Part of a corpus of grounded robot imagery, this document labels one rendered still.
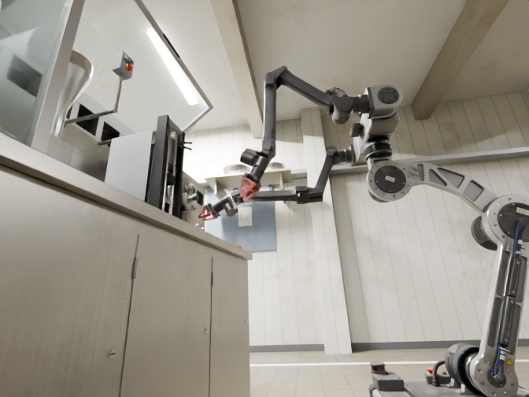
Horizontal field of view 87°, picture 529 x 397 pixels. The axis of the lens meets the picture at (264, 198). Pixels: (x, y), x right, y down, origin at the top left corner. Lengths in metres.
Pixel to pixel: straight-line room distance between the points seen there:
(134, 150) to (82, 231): 0.84
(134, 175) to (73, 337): 0.87
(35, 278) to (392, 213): 4.15
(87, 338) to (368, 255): 3.75
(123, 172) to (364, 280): 3.37
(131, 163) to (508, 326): 1.68
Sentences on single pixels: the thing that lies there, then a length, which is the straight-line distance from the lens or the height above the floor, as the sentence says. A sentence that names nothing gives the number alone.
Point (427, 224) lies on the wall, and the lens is 4.51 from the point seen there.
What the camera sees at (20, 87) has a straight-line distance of 0.80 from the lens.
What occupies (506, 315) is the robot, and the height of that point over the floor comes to 0.53.
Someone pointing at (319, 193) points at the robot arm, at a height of 1.16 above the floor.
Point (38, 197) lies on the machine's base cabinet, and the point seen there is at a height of 0.83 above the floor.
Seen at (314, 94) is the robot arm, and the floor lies 1.52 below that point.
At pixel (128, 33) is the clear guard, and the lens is 1.74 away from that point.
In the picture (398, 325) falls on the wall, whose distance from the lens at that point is 4.21.
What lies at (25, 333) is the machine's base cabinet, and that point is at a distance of 0.67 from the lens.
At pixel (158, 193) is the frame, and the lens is 1.22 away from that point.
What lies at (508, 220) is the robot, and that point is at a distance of 1.52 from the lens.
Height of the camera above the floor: 0.62
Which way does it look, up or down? 20 degrees up
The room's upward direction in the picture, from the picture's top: 3 degrees counter-clockwise
